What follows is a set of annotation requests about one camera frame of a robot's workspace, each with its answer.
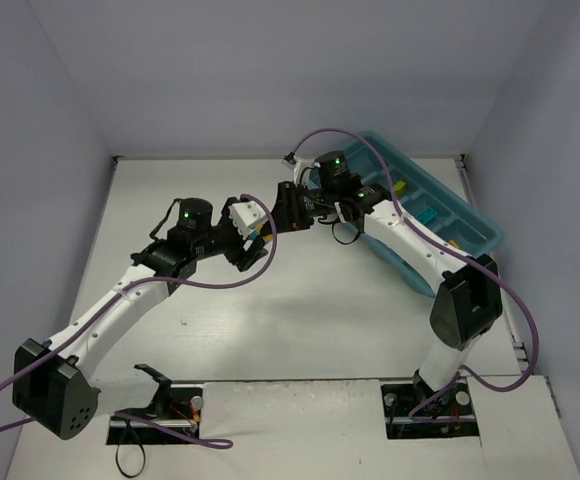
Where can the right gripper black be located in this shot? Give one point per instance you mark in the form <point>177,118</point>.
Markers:
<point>286,206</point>

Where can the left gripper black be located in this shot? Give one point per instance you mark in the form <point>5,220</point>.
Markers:
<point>245,248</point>

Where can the green yellow blue lego stack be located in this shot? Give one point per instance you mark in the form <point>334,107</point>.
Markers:
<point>257,235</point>

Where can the green curved lego piece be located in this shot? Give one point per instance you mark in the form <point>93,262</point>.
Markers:
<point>400,187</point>

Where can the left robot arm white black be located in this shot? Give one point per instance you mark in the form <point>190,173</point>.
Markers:
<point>55,381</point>

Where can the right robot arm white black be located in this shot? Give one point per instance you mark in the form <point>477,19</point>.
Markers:
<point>467,298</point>

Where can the teal divided plastic tray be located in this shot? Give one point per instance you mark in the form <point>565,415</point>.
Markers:
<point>457,220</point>

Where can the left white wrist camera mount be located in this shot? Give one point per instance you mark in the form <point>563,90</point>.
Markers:
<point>248,217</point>

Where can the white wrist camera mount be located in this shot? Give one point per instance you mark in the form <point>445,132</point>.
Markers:
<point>297,165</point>
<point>248,217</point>

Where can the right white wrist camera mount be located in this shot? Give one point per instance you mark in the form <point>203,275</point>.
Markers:
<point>297,165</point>

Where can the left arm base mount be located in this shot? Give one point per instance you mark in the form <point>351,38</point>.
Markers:
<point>175,406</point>

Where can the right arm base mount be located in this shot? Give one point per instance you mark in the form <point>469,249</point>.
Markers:
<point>407,416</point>

